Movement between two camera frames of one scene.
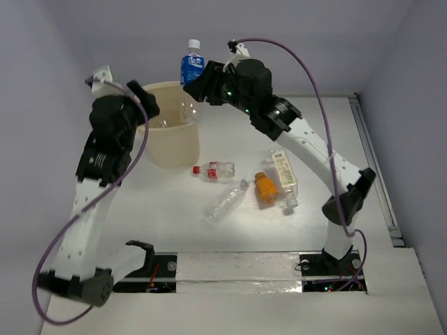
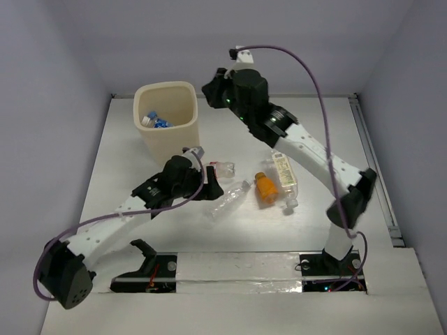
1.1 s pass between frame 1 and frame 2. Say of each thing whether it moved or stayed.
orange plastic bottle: stayed
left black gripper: moved
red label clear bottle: stayed
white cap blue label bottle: moved
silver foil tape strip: stayed
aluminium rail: stayed
